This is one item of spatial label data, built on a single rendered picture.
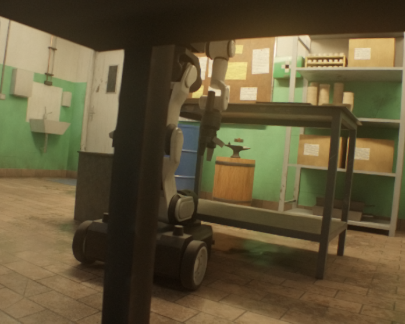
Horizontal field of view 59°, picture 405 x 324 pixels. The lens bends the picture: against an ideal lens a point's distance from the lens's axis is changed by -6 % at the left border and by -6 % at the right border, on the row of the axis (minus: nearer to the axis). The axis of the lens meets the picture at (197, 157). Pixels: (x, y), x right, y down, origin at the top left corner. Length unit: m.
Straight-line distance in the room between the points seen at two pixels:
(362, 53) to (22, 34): 4.44
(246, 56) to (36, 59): 3.08
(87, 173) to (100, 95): 3.36
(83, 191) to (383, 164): 2.59
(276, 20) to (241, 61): 4.46
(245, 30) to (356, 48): 3.68
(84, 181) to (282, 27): 2.57
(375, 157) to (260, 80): 1.64
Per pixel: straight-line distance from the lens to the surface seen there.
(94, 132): 5.97
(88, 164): 2.71
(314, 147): 3.79
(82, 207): 2.76
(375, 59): 3.84
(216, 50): 1.77
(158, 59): 0.30
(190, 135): 4.23
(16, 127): 5.75
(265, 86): 4.46
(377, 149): 3.70
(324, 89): 3.88
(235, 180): 3.84
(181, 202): 1.81
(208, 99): 1.67
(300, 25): 0.21
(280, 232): 1.99
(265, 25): 0.21
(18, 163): 5.81
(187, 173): 4.23
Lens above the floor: 0.55
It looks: level
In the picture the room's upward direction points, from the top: 5 degrees clockwise
